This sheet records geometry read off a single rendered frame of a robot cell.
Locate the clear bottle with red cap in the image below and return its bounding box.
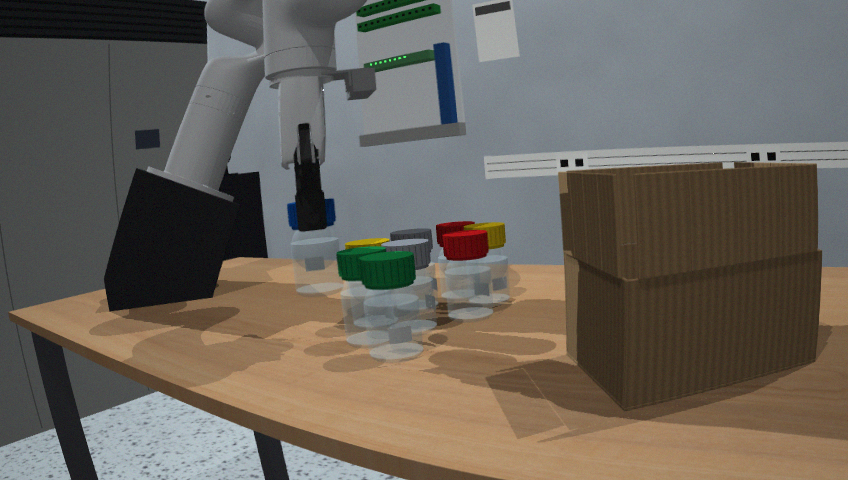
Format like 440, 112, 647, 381
436, 221, 475, 301
442, 230, 493, 323

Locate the clear glass bottle with blue cap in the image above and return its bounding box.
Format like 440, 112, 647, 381
287, 199, 344, 297

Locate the brown cardboard box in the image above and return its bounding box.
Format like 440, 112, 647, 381
560, 162, 822, 411

